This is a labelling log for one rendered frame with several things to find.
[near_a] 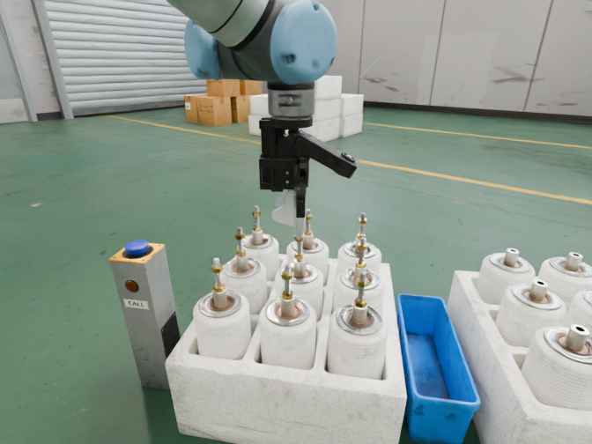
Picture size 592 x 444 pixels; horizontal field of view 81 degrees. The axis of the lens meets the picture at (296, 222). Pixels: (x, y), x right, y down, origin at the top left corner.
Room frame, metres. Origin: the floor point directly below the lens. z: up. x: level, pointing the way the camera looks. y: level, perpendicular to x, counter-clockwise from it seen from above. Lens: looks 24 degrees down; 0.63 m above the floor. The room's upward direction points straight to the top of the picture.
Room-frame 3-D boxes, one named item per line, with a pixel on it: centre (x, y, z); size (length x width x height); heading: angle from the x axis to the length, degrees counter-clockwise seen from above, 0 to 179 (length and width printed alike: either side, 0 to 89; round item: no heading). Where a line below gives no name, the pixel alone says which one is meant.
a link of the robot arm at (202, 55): (0.51, 0.08, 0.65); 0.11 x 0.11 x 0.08; 36
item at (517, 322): (0.51, -0.43, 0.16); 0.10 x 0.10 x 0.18
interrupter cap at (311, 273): (0.59, -0.01, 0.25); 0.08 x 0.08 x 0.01
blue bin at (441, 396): (0.55, -0.28, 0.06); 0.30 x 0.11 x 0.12; 171
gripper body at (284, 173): (0.59, 0.02, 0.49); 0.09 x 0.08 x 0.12; 87
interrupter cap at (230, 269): (0.61, 0.11, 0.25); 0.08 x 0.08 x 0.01
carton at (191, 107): (4.41, 1.15, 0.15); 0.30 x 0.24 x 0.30; 140
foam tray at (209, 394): (0.59, -0.01, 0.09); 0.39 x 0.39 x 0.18; 80
